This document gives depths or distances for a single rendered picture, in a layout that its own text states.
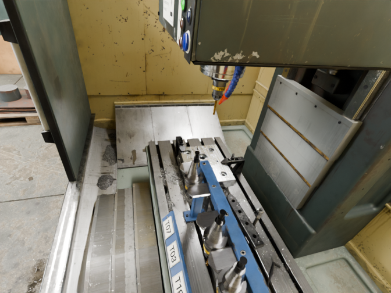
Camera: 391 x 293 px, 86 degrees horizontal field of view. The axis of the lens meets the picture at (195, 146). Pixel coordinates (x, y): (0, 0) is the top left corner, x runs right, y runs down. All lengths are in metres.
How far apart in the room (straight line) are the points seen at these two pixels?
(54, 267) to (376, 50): 1.23
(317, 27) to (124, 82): 1.52
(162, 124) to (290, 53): 1.45
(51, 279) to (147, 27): 1.51
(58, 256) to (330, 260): 1.35
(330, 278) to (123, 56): 1.89
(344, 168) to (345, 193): 0.10
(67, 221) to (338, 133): 1.22
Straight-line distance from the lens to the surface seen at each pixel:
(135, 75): 1.80
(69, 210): 1.24
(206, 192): 0.69
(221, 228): 0.54
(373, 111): 0.94
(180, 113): 1.90
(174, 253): 0.88
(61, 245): 1.14
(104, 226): 1.22
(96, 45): 1.76
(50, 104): 1.10
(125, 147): 1.70
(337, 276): 1.53
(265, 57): 0.45
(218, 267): 0.57
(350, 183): 1.02
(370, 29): 0.60
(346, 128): 0.94
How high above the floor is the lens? 1.73
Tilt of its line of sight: 37 degrees down
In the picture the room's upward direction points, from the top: 8 degrees clockwise
